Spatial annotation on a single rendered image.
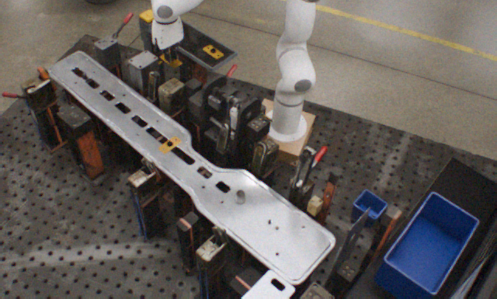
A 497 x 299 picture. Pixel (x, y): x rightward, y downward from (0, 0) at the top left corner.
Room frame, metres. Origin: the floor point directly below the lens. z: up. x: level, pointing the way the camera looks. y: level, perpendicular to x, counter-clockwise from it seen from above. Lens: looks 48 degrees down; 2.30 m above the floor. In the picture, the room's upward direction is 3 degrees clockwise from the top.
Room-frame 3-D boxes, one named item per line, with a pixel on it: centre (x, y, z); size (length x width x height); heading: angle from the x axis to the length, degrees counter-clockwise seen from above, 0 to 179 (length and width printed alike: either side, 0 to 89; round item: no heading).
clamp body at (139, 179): (0.92, 0.33, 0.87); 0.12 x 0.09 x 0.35; 140
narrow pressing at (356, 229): (0.62, -0.29, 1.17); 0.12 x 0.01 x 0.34; 140
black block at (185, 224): (0.79, 0.17, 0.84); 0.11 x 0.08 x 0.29; 140
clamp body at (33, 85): (1.33, 0.84, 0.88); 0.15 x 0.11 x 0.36; 140
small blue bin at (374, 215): (1.04, -0.50, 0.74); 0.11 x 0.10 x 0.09; 50
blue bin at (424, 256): (0.67, -0.55, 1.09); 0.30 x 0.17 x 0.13; 141
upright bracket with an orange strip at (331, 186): (0.86, -0.27, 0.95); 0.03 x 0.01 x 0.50; 50
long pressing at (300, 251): (1.10, 0.29, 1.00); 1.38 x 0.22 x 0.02; 50
